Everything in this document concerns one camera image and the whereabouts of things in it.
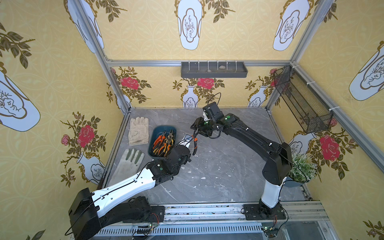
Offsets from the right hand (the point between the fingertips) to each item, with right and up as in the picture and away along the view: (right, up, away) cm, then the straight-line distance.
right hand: (191, 131), depth 81 cm
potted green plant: (+54, -19, -8) cm, 58 cm away
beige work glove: (-38, -2, +25) cm, 45 cm away
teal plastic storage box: (-20, -6, +19) cm, 28 cm away
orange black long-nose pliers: (+3, -5, -1) cm, 5 cm away
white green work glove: (-38, -22, +9) cm, 45 cm away
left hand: (-3, -7, -3) cm, 8 cm away
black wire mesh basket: (+69, +10, +4) cm, 70 cm away
